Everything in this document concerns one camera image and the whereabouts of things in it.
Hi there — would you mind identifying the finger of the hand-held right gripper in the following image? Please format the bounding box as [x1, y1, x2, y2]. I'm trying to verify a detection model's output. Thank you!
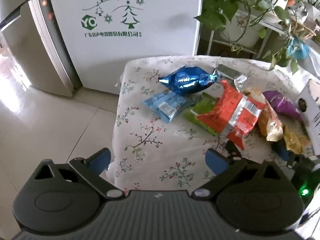
[225, 140, 242, 159]
[272, 142, 300, 167]

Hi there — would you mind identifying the light blue snack packet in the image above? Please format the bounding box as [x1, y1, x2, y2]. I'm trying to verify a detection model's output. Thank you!
[141, 90, 194, 123]

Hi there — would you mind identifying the dark blue foil snack bag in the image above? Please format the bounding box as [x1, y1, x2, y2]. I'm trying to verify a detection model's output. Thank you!
[158, 66, 222, 97]

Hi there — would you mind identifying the cardboard box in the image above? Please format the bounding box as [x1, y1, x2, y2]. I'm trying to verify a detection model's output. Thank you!
[297, 79, 320, 145]

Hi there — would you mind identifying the green pothos plant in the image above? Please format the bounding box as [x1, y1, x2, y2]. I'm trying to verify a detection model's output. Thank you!
[194, 0, 320, 74]

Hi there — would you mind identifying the green snack packet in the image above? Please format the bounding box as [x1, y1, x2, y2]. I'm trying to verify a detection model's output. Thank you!
[184, 92, 220, 137]

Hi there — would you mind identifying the red snack bag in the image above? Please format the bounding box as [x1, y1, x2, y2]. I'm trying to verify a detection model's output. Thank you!
[197, 79, 265, 150]

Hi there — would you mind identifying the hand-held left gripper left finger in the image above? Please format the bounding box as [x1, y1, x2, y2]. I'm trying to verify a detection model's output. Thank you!
[32, 148, 125, 200]

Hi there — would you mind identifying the black cable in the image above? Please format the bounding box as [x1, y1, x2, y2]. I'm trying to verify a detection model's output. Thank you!
[0, 0, 38, 30]

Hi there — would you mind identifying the white rectangular plant pot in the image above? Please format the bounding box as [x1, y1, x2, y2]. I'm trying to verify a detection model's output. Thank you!
[222, 7, 265, 48]

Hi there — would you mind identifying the wicker basket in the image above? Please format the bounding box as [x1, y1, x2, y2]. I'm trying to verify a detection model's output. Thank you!
[287, 17, 319, 40]

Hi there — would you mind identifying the table with floral cloth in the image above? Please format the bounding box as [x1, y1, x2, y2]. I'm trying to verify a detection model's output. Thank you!
[106, 55, 320, 198]

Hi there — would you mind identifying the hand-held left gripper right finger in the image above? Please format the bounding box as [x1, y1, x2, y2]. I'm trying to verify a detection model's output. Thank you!
[191, 148, 292, 200]

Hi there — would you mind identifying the yellow snack bag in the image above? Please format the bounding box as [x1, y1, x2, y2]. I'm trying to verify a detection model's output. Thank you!
[282, 125, 313, 155]

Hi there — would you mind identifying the white metal plant stand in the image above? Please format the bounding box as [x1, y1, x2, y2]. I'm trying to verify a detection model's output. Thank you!
[206, 10, 293, 63]

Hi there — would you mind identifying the white refrigerator with tree print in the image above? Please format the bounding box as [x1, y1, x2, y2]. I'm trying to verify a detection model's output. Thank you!
[0, 0, 204, 98]

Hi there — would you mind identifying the light blue plastic object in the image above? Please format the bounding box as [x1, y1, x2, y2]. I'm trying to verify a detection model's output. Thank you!
[286, 37, 310, 60]

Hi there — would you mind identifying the purple snack bag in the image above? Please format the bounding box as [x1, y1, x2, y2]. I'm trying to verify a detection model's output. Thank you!
[262, 91, 303, 120]

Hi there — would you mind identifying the orange snack bag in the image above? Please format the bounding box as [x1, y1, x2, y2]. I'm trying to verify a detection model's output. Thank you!
[244, 87, 284, 142]

